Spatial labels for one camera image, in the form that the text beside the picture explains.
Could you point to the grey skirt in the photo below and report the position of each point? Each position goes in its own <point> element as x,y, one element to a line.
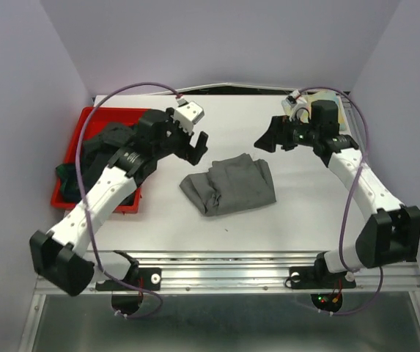
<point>231,186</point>

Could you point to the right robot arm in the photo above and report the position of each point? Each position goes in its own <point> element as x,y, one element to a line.
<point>392,230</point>

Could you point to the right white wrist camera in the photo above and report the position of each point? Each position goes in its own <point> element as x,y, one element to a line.
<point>295,106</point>

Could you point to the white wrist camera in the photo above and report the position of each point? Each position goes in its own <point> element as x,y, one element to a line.
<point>295,106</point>
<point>188,114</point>

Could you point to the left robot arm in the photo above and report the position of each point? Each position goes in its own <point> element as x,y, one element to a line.
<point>58,254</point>

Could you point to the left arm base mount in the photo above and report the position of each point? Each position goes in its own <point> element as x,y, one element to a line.
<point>148,278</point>

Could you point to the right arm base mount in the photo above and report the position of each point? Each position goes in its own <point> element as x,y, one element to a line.
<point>316,277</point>

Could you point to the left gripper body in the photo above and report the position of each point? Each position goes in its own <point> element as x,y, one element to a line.
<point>177,140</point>

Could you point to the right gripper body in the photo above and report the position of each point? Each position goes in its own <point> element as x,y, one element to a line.
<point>303,134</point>

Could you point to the floral pastel skirt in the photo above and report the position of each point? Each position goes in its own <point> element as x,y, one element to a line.
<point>328,95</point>

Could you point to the dark charcoal knit skirt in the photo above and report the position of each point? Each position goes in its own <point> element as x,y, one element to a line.
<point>97,151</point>

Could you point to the dark green skirt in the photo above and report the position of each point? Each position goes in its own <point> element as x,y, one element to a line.
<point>69,189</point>

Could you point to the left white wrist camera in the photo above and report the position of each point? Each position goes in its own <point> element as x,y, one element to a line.
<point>188,114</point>

